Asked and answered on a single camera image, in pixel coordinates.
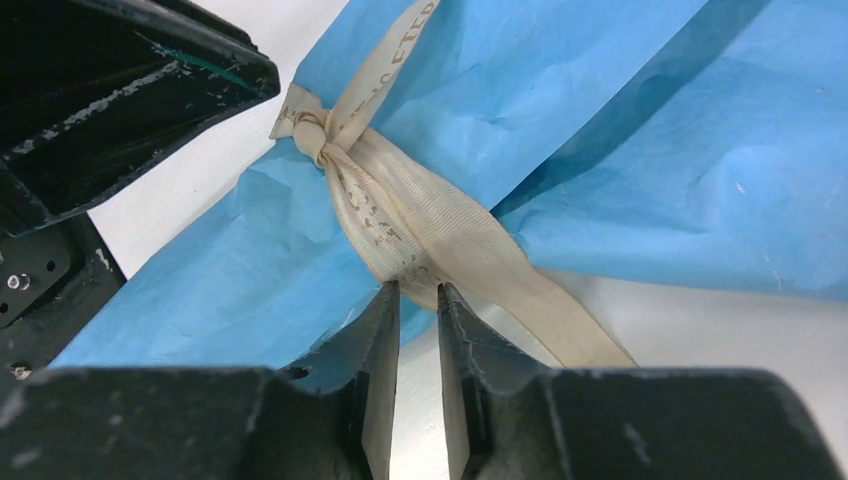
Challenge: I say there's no cream ribbon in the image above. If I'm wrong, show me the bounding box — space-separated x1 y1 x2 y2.
271 1 633 367

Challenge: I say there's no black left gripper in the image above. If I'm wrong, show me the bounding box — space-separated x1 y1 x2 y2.
1 191 126 378

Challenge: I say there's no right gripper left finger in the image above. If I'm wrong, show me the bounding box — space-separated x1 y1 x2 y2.
1 282 399 479

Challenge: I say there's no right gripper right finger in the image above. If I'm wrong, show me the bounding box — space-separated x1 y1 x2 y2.
438 283 842 479

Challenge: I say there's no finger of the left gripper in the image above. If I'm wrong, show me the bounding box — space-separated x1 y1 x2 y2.
1 1 280 236

